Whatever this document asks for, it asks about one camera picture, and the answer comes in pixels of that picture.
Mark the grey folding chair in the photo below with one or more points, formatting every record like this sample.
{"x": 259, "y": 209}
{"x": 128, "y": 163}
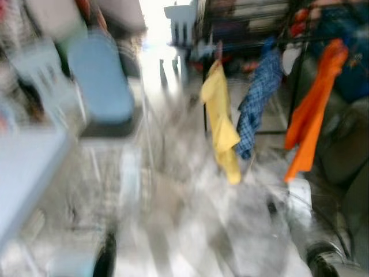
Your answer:
{"x": 109, "y": 130}

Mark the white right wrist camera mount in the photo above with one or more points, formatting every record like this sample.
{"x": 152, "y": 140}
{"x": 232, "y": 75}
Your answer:
{"x": 300, "y": 196}

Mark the black drying rack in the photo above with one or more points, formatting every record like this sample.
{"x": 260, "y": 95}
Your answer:
{"x": 253, "y": 23}

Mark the blue cushion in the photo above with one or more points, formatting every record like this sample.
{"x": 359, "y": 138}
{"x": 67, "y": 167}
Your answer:
{"x": 101, "y": 81}

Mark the white folding table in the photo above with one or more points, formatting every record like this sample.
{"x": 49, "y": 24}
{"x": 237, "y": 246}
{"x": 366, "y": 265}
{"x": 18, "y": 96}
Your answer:
{"x": 23, "y": 173}

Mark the grey green sofa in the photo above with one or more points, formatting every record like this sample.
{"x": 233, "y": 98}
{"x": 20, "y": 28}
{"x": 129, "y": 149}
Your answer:
{"x": 346, "y": 150}

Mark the yellow shirt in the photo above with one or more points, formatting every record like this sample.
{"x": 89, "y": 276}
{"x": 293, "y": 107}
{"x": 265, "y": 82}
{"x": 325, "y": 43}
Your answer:
{"x": 221, "y": 121}

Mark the blue plaid shirt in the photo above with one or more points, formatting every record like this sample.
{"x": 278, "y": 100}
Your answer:
{"x": 258, "y": 98}

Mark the orange shirt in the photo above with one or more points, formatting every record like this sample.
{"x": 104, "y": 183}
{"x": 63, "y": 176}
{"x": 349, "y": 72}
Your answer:
{"x": 311, "y": 109}

